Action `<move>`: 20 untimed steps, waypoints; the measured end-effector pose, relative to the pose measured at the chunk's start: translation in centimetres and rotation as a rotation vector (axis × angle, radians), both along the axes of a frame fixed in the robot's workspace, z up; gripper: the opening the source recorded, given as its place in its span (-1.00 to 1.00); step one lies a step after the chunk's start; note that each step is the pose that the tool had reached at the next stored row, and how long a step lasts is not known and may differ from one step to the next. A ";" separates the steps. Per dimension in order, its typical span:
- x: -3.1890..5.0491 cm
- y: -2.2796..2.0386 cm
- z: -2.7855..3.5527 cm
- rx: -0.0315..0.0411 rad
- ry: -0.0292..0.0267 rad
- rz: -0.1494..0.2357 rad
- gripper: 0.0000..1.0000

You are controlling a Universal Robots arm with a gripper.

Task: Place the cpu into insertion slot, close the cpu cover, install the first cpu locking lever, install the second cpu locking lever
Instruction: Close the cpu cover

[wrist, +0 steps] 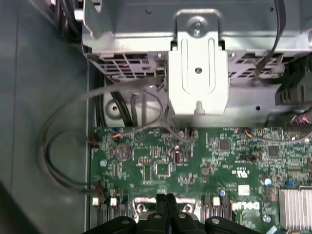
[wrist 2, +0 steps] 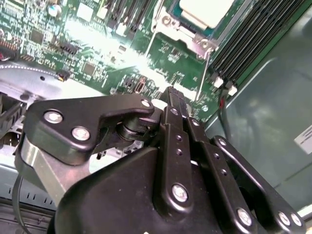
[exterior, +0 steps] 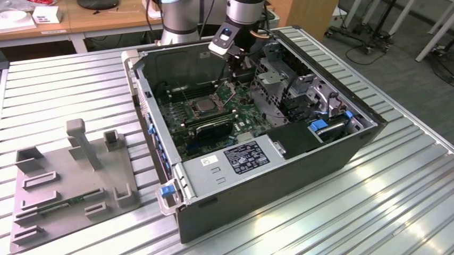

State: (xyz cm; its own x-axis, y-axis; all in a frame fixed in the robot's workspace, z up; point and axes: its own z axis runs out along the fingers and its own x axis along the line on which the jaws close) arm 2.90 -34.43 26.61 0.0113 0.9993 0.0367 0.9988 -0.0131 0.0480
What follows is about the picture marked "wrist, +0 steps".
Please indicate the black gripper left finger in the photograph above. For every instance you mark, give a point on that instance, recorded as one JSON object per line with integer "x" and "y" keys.
{"x": 151, "y": 224}

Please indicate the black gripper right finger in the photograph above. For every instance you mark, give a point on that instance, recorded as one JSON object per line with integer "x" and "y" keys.
{"x": 185, "y": 224}

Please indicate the CPU socket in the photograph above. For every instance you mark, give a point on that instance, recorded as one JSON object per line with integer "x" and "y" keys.
{"x": 187, "y": 208}

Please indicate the RAM slot with black clips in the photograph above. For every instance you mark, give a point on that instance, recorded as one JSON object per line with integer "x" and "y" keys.
{"x": 122, "y": 209}
{"x": 104, "y": 212}
{"x": 226, "y": 208}
{"x": 207, "y": 207}

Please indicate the RAM slot with white clips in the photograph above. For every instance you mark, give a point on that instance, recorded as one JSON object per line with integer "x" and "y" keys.
{"x": 95, "y": 207}
{"x": 113, "y": 207}
{"x": 216, "y": 207}

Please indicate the green motherboard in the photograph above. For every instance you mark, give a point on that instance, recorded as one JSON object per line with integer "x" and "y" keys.
{"x": 207, "y": 170}

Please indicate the silver coin battery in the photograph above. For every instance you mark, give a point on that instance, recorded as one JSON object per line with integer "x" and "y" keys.
{"x": 122, "y": 152}

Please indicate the silver finned heat sink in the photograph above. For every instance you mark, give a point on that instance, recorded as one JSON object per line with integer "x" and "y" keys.
{"x": 292, "y": 209}

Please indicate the black ribbed connector housing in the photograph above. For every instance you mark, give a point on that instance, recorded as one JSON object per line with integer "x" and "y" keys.
{"x": 292, "y": 95}

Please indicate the black and grey PC case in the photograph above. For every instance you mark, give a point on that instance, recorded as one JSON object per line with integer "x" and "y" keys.
{"x": 48, "y": 73}

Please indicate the perforated metal drive cage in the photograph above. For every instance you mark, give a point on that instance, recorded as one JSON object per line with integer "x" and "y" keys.
{"x": 136, "y": 41}

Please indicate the silver drive cage bracket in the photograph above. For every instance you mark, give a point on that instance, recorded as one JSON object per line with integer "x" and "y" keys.
{"x": 198, "y": 56}

